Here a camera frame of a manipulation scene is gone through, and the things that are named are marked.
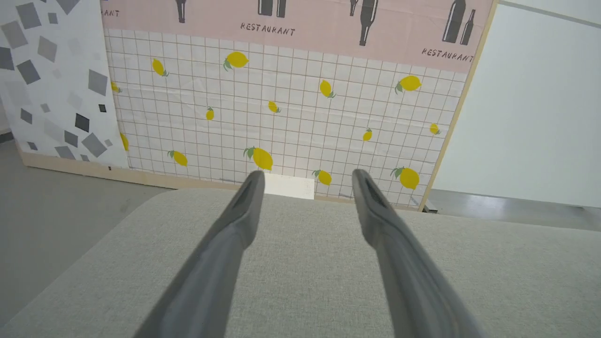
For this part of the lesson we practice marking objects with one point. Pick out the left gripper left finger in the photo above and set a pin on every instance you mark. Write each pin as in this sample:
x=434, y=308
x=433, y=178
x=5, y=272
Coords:
x=211, y=272

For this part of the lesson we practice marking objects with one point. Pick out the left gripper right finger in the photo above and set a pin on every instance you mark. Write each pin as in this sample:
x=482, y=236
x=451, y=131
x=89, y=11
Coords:
x=404, y=272

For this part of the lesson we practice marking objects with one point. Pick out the grey fabric sofa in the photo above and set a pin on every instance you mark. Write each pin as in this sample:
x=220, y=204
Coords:
x=305, y=281

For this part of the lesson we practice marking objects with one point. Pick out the white box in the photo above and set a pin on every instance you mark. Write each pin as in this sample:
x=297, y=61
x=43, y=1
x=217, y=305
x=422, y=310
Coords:
x=288, y=187

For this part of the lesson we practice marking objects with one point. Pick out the lemon and bottle print backdrop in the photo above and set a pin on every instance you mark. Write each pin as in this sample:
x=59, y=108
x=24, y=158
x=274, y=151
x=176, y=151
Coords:
x=291, y=117

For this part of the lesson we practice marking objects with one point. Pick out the grey squares print panel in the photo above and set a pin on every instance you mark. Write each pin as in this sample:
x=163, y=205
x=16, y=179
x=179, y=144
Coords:
x=56, y=84

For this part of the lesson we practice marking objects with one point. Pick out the plain white wall panel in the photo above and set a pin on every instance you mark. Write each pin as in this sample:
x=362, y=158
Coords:
x=530, y=108

